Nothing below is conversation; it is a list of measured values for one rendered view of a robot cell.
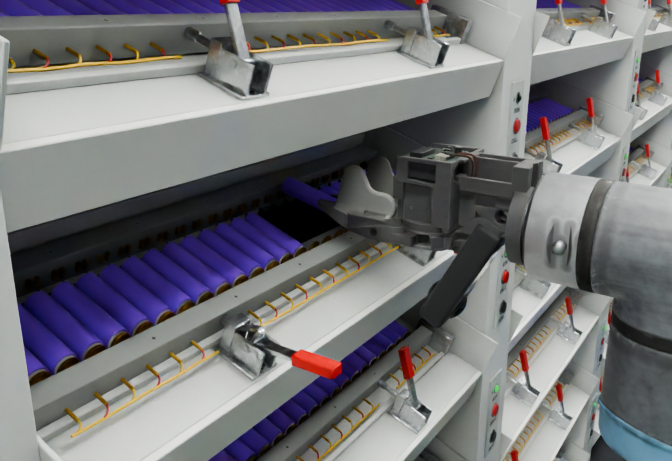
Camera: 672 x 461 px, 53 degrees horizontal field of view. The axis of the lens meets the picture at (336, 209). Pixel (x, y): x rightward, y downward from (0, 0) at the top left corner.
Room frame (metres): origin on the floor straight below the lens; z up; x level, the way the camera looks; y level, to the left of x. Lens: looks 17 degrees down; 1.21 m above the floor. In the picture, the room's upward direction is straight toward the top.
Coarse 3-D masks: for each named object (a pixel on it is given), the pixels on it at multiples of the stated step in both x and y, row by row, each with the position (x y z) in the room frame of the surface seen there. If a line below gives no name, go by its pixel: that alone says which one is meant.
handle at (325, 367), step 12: (264, 348) 0.43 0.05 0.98; (276, 348) 0.43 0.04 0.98; (288, 348) 0.43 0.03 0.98; (288, 360) 0.42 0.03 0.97; (300, 360) 0.41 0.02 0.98; (312, 360) 0.41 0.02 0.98; (324, 360) 0.41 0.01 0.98; (312, 372) 0.41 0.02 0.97; (324, 372) 0.40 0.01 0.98; (336, 372) 0.40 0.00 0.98
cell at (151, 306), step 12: (108, 276) 0.47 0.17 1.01; (120, 276) 0.47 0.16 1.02; (120, 288) 0.47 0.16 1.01; (132, 288) 0.47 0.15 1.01; (144, 288) 0.47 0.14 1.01; (132, 300) 0.46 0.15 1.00; (144, 300) 0.46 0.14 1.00; (156, 300) 0.46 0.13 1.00; (144, 312) 0.45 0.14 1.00; (156, 312) 0.45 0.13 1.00; (156, 324) 0.45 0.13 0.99
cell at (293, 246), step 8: (248, 216) 0.62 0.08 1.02; (256, 216) 0.62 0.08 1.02; (256, 224) 0.61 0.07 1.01; (264, 224) 0.61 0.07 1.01; (272, 224) 0.61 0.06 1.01; (264, 232) 0.60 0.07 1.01; (272, 232) 0.60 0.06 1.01; (280, 232) 0.60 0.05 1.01; (280, 240) 0.59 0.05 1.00; (288, 240) 0.59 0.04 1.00; (296, 240) 0.60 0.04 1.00; (288, 248) 0.59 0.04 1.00; (296, 248) 0.58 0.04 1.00
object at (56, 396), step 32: (320, 256) 0.57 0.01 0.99; (352, 256) 0.62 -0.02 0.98; (256, 288) 0.50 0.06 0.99; (288, 288) 0.53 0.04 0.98; (192, 320) 0.44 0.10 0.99; (128, 352) 0.40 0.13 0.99; (160, 352) 0.41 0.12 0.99; (64, 384) 0.36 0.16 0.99; (96, 384) 0.37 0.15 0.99; (128, 384) 0.38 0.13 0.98; (160, 384) 0.39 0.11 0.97
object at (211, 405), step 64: (384, 128) 0.87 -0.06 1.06; (192, 192) 0.61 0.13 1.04; (384, 256) 0.65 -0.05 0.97; (448, 256) 0.69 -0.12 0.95; (320, 320) 0.52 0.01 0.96; (384, 320) 0.59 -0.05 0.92; (192, 384) 0.41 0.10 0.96; (256, 384) 0.43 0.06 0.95; (64, 448) 0.34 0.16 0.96; (128, 448) 0.35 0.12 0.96; (192, 448) 0.38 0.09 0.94
